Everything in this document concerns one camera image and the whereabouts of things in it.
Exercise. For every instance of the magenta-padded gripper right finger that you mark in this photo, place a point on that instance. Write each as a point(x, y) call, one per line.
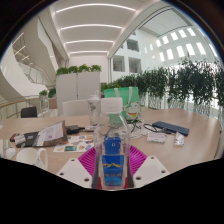
point(150, 170)

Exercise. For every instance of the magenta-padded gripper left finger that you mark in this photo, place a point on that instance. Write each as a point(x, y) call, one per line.
point(75, 171)

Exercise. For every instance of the clear blue-labelled water bottle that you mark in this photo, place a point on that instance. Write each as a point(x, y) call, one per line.
point(112, 146)

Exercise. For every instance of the colourful sticker sheet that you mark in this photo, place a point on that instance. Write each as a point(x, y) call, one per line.
point(75, 144)

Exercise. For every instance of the small white card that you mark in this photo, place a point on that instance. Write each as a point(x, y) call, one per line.
point(156, 137)

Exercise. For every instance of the small black box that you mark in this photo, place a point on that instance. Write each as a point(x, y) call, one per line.
point(74, 129)

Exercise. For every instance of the small clear packet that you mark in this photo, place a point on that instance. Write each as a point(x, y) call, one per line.
point(179, 139)

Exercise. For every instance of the open brochure book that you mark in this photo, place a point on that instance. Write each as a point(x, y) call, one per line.
point(50, 135)

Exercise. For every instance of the dark blue keyboard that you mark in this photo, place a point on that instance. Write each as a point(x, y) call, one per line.
point(170, 127)

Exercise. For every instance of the white ceramic mug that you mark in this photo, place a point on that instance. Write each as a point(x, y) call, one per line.
point(30, 156)

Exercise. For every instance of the white chair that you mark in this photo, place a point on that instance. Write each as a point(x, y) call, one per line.
point(75, 108)

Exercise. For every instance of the clear plastic jar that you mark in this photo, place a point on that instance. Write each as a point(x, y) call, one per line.
point(94, 108)

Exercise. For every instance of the white computer mouse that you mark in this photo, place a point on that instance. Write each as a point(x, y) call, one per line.
point(9, 153)

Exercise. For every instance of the red and black case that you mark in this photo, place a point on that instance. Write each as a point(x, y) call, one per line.
point(14, 137)

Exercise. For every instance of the green tote bag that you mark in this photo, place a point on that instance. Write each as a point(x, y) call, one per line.
point(128, 100)

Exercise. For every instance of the black office chair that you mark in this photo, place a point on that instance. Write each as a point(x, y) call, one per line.
point(29, 112)

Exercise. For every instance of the small planter with plants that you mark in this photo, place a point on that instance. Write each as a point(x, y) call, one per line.
point(48, 96)

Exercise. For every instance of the white cabinet with plants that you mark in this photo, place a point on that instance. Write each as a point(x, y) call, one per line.
point(78, 88)

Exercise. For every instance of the row of green hedge plants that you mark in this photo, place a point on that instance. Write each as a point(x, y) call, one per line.
point(173, 80)

